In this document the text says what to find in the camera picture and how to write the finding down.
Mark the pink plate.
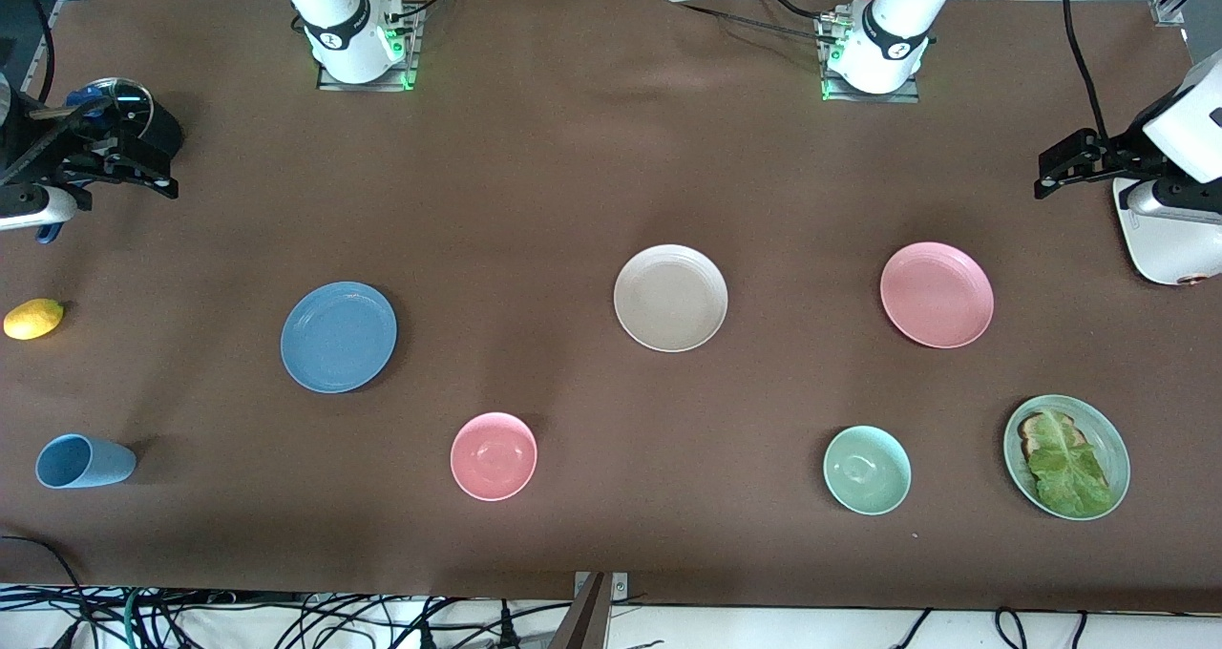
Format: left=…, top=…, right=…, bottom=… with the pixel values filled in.
left=879, top=241, right=995, bottom=349

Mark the blue plate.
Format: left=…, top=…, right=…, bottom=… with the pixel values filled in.
left=280, top=281, right=398, bottom=394

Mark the dark blue saucepan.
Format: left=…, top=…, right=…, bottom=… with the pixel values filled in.
left=36, top=78, right=184, bottom=245

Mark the glass lid with blue knob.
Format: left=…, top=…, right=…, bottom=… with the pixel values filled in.
left=67, top=78, right=155, bottom=139

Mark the white toaster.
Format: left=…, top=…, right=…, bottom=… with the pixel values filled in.
left=1112, top=177, right=1222, bottom=287

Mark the yellow lemon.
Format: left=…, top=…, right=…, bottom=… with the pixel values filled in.
left=3, top=298, right=66, bottom=341

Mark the bread slice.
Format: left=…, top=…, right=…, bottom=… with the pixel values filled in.
left=1018, top=412, right=1085, bottom=459

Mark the green plate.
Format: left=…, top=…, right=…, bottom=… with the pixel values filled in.
left=1002, top=394, right=1131, bottom=521

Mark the blue cup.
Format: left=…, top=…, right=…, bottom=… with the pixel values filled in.
left=35, top=433, right=137, bottom=490

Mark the green lettuce leaf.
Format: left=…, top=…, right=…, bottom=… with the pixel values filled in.
left=1026, top=410, right=1114, bottom=516

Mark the green bowl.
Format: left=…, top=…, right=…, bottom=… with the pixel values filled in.
left=823, top=425, right=913, bottom=516

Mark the beige plate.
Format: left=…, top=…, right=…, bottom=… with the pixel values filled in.
left=613, top=244, right=729, bottom=353

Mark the brown table cover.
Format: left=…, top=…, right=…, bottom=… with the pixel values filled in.
left=0, top=0, right=1222, bottom=617

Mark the pink bowl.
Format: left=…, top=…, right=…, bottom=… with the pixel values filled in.
left=450, top=411, right=538, bottom=502

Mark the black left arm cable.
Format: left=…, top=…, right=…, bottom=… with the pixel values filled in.
left=1062, top=0, right=1113, bottom=144

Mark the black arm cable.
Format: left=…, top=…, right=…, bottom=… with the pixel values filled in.
left=1062, top=0, right=1113, bottom=144
left=33, top=0, right=55, bottom=106

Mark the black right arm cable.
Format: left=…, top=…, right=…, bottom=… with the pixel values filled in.
left=33, top=0, right=55, bottom=106

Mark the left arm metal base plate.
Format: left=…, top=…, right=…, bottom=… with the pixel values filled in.
left=819, top=14, right=922, bottom=104

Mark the black base cable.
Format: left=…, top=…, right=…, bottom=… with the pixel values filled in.
left=668, top=0, right=832, bottom=44
left=387, top=0, right=474, bottom=25

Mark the black floor cable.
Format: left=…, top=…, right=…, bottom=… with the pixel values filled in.
left=0, top=533, right=92, bottom=631

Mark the small metal bracket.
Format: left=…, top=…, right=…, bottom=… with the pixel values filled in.
left=573, top=571, right=629, bottom=600

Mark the brown post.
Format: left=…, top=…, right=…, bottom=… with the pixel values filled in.
left=563, top=573, right=612, bottom=649

